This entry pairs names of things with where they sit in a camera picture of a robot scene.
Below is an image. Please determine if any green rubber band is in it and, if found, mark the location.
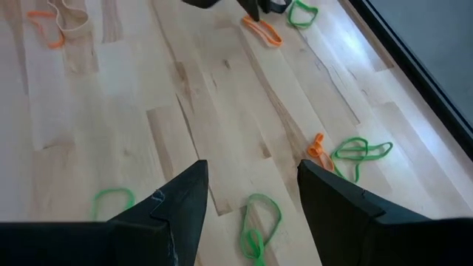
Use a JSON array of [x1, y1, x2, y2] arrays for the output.
[[239, 193, 283, 266], [287, 0, 319, 30], [91, 187, 136, 222], [330, 136, 394, 184]]

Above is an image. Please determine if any wide black rubber band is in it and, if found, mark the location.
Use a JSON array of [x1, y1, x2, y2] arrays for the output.
[[258, 0, 293, 15]]

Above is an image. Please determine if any black metal table frame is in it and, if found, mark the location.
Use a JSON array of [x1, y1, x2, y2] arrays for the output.
[[347, 0, 473, 160]]

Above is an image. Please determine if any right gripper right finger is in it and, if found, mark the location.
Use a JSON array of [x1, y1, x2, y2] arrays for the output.
[[297, 159, 473, 266]]

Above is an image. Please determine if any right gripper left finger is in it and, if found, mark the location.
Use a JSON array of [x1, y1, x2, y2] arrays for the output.
[[0, 159, 210, 266]]

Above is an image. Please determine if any small orange rubber band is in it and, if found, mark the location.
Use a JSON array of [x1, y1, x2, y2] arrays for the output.
[[306, 132, 336, 173]]

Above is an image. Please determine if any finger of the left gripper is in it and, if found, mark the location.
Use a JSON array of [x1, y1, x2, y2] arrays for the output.
[[236, 0, 261, 22], [180, 0, 222, 10]]

